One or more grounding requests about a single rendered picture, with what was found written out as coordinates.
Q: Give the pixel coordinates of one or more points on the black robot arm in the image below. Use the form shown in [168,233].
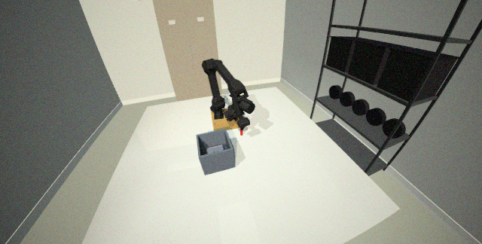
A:
[236,87]

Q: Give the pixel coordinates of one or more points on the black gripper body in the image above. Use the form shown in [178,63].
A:
[243,121]

